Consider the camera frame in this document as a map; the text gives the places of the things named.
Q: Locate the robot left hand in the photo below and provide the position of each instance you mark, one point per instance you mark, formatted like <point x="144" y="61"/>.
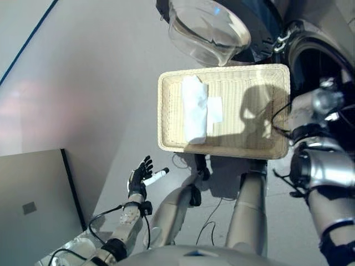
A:
<point x="137" y="180"/>

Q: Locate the grey front-load washing machine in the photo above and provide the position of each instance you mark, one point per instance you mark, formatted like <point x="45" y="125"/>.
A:
<point x="319" y="33"/>

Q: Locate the cream wicker basket tray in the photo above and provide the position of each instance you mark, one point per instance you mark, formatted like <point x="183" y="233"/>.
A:
<point x="244" y="80"/>

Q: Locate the round glass washing machine door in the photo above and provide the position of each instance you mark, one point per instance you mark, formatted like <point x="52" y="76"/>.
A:
<point x="205" y="30"/>

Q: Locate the silver robot right leg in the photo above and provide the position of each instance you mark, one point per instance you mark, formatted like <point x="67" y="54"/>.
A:
<point x="249" y="210"/>

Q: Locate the silver robot left leg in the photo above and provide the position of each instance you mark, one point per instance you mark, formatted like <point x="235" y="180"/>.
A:
<point x="172" y="210"/>

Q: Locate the small flat white cloth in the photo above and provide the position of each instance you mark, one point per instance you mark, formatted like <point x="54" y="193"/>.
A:
<point x="215" y="110"/>

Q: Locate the silver robot leg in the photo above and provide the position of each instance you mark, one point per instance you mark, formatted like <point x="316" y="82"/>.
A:
<point x="249" y="210"/>
<point x="172" y="210"/>

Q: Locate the white rolled cloth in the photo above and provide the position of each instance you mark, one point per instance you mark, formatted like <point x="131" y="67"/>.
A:
<point x="194" y="110"/>

